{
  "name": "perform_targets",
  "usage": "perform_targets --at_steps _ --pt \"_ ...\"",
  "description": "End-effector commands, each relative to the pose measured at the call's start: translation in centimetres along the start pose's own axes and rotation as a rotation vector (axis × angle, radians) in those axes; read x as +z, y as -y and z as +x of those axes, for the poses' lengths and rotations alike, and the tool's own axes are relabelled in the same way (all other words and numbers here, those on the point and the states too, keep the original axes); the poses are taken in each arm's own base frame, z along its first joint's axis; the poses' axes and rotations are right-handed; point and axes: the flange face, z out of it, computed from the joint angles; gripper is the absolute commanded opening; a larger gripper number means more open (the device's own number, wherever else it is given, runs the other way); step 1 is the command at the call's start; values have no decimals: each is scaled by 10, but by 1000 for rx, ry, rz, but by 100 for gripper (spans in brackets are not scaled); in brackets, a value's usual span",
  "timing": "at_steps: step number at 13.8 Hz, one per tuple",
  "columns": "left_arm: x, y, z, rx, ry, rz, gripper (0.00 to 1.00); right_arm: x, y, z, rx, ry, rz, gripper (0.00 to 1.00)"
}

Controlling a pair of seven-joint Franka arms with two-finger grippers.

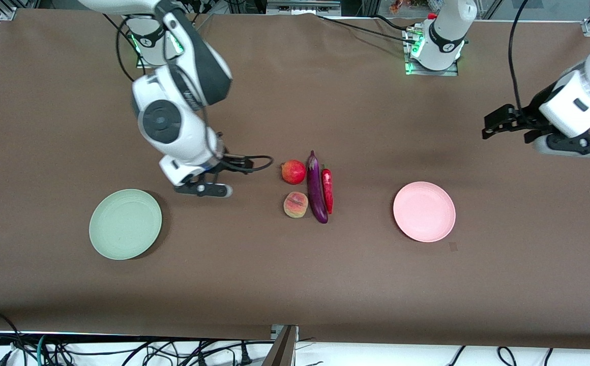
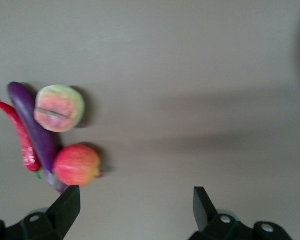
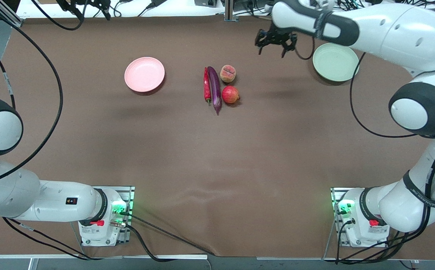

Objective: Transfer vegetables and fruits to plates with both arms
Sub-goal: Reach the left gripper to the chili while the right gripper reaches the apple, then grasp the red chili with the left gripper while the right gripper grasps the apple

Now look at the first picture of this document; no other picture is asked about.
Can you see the red pomegranate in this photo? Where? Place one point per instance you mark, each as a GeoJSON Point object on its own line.
{"type": "Point", "coordinates": [293, 172]}

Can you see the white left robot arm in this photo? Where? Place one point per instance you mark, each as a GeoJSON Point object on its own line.
{"type": "Point", "coordinates": [580, 96]}

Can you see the brown angled post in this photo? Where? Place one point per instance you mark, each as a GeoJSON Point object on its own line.
{"type": "Point", "coordinates": [281, 351]}

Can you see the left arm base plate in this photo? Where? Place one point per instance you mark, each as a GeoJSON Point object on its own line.
{"type": "Point", "coordinates": [417, 68]}

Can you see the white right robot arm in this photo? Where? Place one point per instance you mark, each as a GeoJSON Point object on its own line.
{"type": "Point", "coordinates": [173, 127]}

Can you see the red chili pepper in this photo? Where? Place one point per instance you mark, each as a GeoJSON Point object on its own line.
{"type": "Point", "coordinates": [328, 190]}

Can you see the pale green round plate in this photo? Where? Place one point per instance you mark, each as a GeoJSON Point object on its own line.
{"type": "Point", "coordinates": [125, 224]}

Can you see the brown table cover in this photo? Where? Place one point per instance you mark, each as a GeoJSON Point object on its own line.
{"type": "Point", "coordinates": [295, 279]}

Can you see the pink round plate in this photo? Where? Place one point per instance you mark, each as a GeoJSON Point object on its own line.
{"type": "Point", "coordinates": [424, 211]}

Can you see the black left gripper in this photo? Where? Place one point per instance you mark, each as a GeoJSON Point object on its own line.
{"type": "Point", "coordinates": [533, 115]}

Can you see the yellow pink peach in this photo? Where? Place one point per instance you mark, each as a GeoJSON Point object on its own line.
{"type": "Point", "coordinates": [295, 205]}

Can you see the purple eggplant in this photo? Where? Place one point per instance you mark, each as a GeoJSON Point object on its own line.
{"type": "Point", "coordinates": [316, 193]}

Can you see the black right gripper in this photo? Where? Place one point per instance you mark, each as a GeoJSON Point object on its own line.
{"type": "Point", "coordinates": [232, 163]}

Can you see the aluminium frame corner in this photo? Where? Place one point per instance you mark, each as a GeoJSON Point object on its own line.
{"type": "Point", "coordinates": [18, 9]}

